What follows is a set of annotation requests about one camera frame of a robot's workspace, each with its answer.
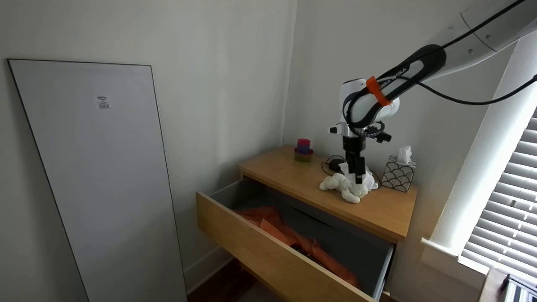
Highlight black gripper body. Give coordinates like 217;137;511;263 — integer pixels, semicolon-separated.
329;119;395;171

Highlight white plush bear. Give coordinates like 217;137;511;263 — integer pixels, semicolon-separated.
318;169;380;204

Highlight open wooden drawer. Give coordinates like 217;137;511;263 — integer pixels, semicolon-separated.
195;178;397;302

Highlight scallop pattern tissue box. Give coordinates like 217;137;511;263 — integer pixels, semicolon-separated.
381;158;418;194

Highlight light wooden nightstand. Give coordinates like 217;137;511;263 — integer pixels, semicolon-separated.
241;144;420;302

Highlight white tissue in box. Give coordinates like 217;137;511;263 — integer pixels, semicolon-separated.
395;144;415;166

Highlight stacked purple pink cups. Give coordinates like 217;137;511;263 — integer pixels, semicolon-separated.
294;137;316;164

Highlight orange cloth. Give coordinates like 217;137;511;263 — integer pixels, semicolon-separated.
237;204;360;287

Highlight white window blinds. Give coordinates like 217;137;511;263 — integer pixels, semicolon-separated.
460;107;537;288

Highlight large white board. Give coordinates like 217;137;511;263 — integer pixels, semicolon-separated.
6;57;190;302

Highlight orange strap on arm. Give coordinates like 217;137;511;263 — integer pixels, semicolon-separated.
365;75;393;107

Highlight white window frame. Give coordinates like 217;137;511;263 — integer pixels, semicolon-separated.
420;32;537;277

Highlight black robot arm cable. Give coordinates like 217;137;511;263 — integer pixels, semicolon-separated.
341;0;537;134

